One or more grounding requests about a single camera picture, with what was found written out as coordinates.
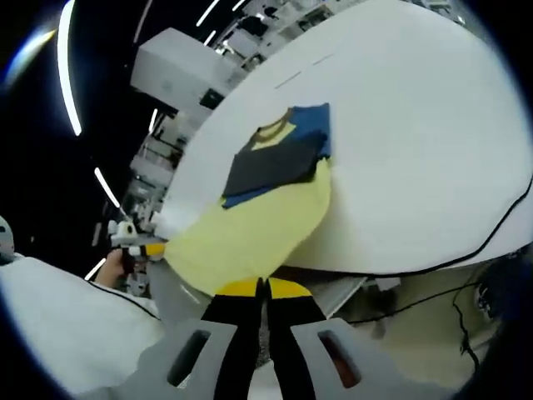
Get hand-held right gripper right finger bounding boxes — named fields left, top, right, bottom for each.
left=265, top=277, right=458, bottom=400

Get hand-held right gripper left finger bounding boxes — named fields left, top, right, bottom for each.
left=76, top=277, right=264, bottom=400

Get yellow blue grey garment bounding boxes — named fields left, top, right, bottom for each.
left=164, top=102, right=334, bottom=298

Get person's left hand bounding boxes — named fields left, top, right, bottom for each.
left=101, top=252, right=125, bottom=289

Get white chest device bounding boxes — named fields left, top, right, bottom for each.
left=0, top=214, right=18, bottom=266

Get black waste bin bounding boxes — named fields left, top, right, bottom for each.
left=200, top=87, right=222, bottom=111

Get long curved ceiling light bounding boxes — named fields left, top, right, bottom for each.
left=57, top=0, right=83, bottom=137

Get white square pillar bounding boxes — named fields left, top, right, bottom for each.
left=130, top=27, right=237, bottom=113

